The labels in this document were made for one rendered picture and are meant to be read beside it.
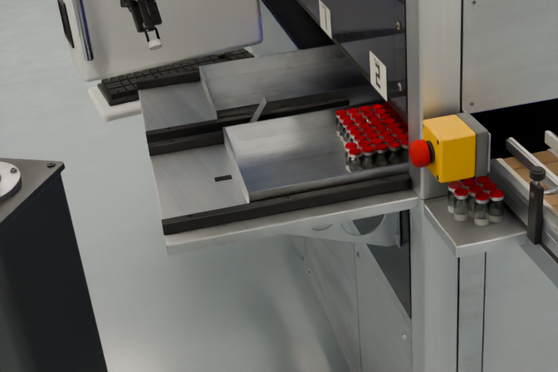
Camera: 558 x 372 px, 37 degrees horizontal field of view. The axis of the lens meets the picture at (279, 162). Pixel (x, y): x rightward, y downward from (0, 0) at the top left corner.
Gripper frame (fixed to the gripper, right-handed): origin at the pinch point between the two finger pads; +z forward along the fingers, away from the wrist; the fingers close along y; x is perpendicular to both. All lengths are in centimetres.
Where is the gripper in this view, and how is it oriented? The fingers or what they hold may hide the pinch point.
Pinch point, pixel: (146, 17)
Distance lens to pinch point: 143.3
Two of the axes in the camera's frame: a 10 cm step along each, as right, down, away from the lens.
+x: 7.7, -1.8, 6.1
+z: 3.1, 9.5, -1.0
